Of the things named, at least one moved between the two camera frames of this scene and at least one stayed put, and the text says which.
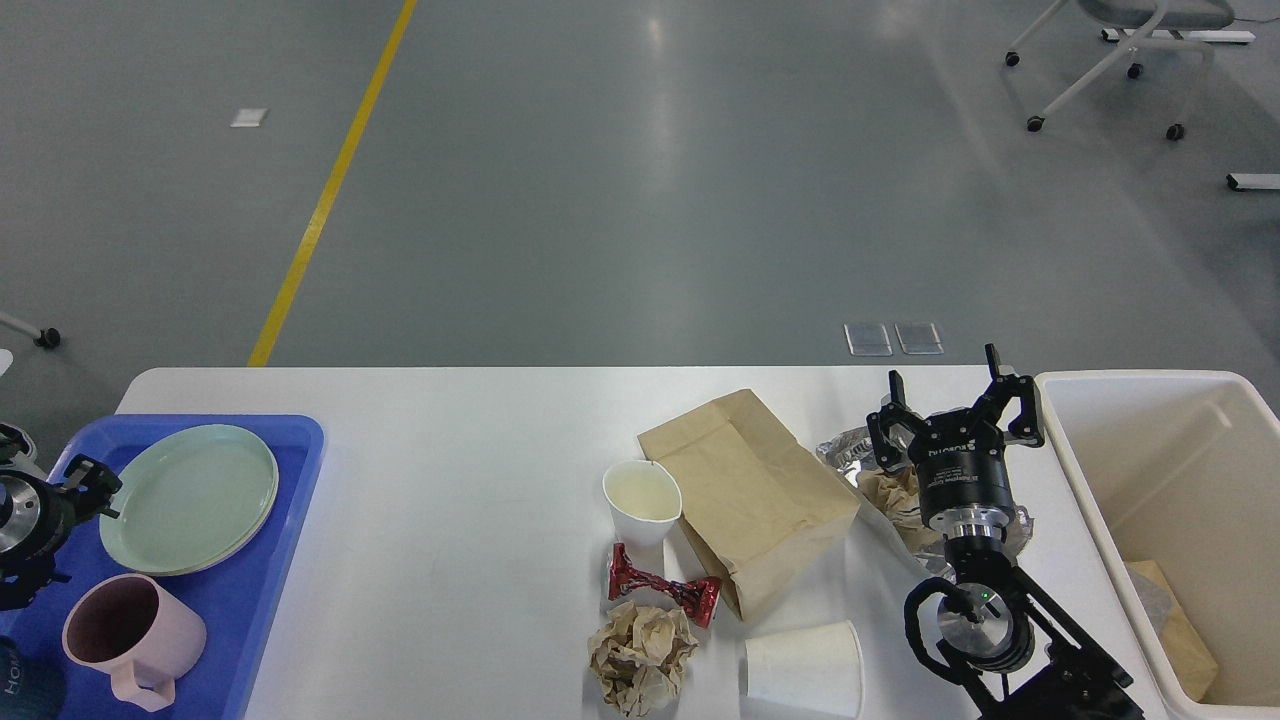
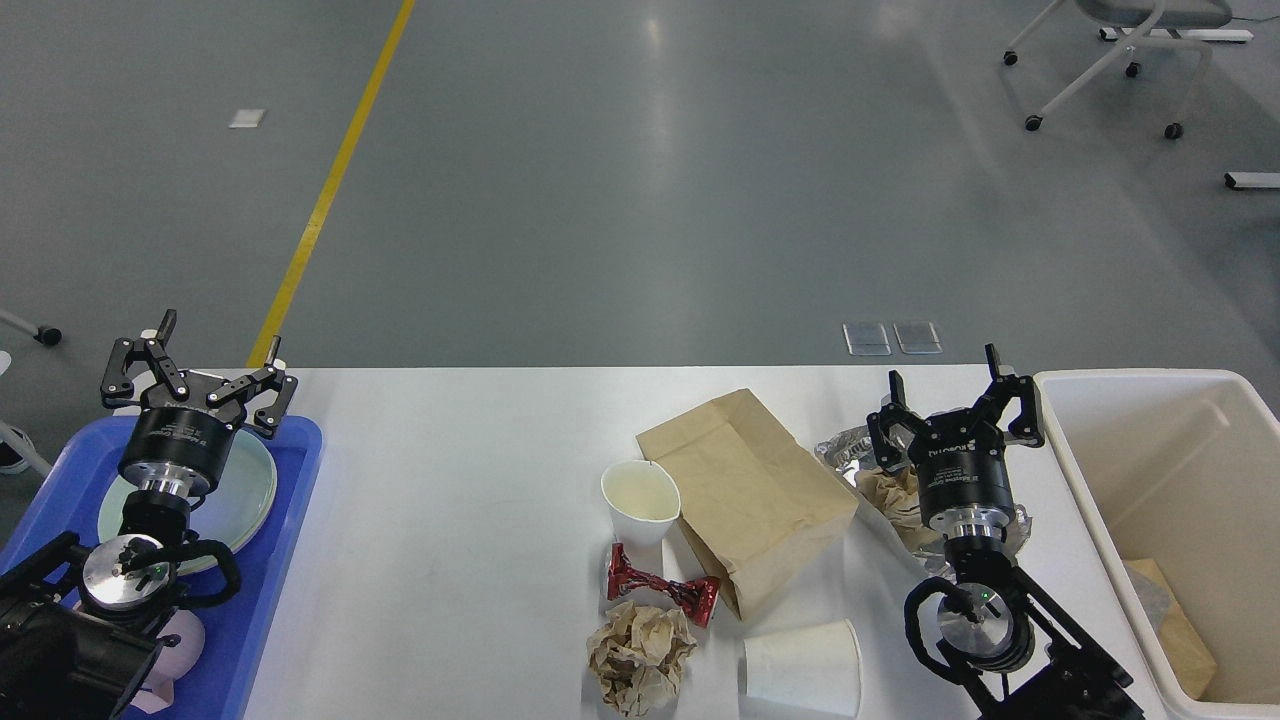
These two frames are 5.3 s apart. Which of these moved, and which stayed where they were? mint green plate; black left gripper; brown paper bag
Moved: black left gripper
Stayed: brown paper bag; mint green plate
